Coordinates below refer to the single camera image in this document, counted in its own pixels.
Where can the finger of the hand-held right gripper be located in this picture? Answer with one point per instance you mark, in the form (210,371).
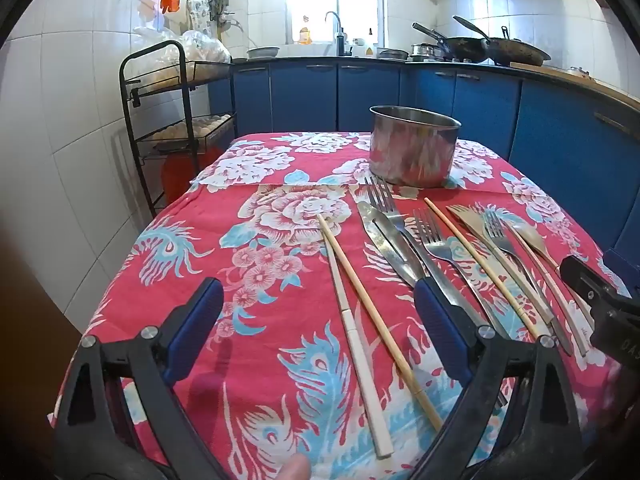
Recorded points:
(585,282)

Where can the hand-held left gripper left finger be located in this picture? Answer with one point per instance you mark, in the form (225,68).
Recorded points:
(192,330)

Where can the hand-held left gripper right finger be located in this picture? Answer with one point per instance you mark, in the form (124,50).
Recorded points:
(442,330)

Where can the wooden chopstick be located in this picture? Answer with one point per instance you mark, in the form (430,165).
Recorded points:
(387,335)
(479,260)

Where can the beige spoon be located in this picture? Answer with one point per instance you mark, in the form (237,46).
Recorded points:
(527,240)

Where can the steel fork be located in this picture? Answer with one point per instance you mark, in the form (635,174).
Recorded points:
(432,245)
(380,195)

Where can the silver fork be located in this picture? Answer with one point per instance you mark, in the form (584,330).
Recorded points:
(502,242)

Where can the steel table knife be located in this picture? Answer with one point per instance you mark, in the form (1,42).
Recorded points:
(395,250)
(372,230)

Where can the stainless steel pot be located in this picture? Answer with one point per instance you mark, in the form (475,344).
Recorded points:
(410,150)

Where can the person's left hand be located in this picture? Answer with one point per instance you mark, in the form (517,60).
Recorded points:
(295,469)

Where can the red floral tablecloth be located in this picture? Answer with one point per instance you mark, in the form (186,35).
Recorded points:
(280,310)

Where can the red plastic container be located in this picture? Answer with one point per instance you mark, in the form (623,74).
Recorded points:
(180,175)

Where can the tray of eggs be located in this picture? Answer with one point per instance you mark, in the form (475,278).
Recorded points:
(200,127)

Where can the black metal rack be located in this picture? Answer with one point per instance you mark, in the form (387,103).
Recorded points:
(187,110)

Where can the wooden cutting board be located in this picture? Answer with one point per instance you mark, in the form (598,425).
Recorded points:
(525,64)

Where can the black wok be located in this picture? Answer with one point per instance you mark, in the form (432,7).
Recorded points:
(520,52)

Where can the blue kitchen cabinets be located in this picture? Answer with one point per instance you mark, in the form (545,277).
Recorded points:
(370,90)

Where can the black frying pan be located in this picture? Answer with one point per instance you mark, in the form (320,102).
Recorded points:
(465,47)

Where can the small steel lidded pot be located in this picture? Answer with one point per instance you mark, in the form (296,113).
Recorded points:
(425,51)

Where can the steel basin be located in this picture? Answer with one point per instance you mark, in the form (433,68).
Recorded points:
(392,54)

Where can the clear bag of bread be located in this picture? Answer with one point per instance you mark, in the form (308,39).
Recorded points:
(205,47)

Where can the grey bowl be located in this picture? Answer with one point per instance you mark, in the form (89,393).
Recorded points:
(262,52)

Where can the white squeeze bottle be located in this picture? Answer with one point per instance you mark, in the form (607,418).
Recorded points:
(370,47)

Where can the kitchen faucet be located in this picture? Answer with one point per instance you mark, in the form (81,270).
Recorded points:
(340,35)

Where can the patterned white cloth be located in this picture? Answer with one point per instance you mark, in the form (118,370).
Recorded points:
(197,15)

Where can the yellow bottle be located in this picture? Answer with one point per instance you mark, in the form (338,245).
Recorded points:
(305,34)

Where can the orange rubber glove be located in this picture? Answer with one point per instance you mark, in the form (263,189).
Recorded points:
(170,0)

